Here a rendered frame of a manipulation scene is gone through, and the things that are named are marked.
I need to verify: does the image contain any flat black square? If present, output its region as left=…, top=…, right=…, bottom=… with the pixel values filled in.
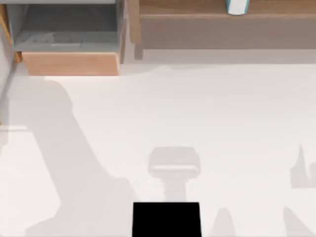
left=132, top=201, right=202, bottom=237

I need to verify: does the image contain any pale wooden drawer front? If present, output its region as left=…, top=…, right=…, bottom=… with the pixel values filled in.
left=15, top=51, right=121, bottom=76

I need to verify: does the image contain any wooden open shelf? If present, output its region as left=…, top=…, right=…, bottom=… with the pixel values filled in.
left=128, top=0, right=316, bottom=60

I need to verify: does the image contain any white and teal cup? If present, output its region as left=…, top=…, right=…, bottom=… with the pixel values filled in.
left=225, top=0, right=249, bottom=16

